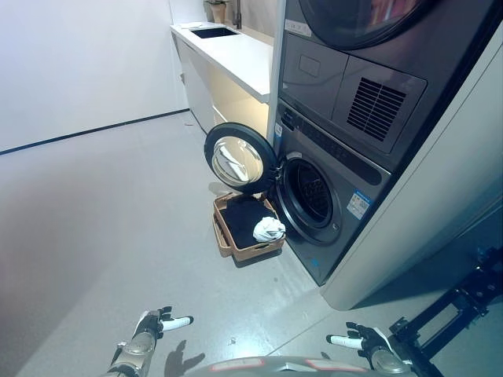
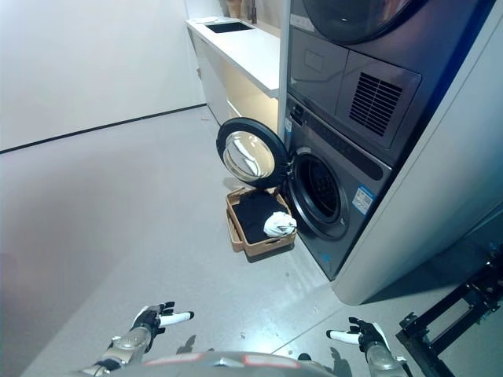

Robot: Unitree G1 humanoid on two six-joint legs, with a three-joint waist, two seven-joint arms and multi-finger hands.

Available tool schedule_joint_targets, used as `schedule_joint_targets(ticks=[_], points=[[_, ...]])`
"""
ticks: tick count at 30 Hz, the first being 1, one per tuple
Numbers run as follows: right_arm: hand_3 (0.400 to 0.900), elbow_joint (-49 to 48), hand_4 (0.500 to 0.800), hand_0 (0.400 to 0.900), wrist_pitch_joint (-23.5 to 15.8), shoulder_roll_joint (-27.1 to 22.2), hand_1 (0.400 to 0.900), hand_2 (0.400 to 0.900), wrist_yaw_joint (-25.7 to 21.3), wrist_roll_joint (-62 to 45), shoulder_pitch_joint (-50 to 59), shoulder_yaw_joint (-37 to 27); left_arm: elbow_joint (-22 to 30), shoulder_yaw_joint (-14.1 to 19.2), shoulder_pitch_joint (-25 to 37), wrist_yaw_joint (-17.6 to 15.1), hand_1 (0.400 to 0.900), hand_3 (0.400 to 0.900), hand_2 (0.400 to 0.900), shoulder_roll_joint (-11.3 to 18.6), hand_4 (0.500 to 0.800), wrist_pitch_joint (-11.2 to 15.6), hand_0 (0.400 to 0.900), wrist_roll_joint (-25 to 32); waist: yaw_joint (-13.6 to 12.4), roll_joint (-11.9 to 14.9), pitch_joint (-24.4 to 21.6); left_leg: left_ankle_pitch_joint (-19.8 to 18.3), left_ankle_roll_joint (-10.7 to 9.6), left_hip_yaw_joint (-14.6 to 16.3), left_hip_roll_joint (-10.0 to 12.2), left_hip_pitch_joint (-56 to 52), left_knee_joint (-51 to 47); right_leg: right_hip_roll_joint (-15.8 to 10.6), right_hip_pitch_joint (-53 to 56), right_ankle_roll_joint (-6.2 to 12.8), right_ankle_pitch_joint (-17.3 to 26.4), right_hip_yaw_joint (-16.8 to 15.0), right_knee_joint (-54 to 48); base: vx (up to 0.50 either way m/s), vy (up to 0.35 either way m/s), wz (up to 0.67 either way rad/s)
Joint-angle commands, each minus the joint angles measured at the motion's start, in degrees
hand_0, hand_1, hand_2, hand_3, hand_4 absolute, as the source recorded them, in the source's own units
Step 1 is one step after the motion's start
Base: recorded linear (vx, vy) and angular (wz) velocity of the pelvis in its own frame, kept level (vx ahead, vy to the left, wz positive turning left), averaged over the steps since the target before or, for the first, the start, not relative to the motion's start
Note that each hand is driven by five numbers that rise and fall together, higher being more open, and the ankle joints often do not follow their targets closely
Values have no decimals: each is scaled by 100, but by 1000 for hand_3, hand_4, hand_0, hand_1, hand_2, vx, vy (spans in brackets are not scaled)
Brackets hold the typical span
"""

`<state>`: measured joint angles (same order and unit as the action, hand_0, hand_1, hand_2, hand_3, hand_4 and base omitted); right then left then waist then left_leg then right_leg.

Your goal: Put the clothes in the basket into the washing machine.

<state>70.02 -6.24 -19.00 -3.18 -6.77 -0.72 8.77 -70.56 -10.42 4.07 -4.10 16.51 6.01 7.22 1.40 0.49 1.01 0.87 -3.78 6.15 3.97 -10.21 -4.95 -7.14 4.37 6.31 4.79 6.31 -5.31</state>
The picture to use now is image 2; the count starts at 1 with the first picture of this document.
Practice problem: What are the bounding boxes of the black clothes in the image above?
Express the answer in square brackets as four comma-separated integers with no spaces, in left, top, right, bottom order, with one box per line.
[234,192,294,244]

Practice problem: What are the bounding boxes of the black metal frame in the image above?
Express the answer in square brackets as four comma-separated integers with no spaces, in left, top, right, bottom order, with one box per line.
[395,241,503,377]

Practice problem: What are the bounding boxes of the light grey cabinet enclosure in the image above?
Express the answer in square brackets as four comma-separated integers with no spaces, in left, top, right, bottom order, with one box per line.
[329,0,503,306]

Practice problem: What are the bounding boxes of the white cloth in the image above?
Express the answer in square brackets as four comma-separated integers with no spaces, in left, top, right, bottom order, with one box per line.
[263,210,298,238]

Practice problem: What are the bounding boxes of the round washing machine door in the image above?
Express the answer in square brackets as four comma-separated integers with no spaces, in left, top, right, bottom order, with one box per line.
[215,116,295,189]

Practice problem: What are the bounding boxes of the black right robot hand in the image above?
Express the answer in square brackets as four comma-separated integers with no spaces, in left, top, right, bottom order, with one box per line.
[325,317,390,349]

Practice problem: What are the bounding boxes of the white counter cabinet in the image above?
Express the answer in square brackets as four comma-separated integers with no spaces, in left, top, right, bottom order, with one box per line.
[185,17,281,126]

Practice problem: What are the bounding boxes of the black rectangular sink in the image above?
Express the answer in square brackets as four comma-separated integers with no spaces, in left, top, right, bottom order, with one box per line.
[204,22,252,34]

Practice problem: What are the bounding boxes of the white label sticker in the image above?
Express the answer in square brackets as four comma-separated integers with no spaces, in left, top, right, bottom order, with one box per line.
[352,186,375,210]

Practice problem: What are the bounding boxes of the dark grey dryer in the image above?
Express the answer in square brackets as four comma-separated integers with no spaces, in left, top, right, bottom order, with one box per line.
[288,0,502,168]

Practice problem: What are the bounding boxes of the dark grey washing machine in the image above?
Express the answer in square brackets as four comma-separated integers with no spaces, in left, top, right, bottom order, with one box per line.
[285,92,394,282]

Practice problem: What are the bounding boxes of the grey robot torso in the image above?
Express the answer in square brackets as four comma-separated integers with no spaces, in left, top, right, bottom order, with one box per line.
[66,350,335,377]

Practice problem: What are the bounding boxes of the brown laundry basket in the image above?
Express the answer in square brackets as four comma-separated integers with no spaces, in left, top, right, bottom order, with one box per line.
[225,186,298,258]

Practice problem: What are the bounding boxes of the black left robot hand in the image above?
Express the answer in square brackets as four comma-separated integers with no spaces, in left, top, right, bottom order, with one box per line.
[131,301,195,335]

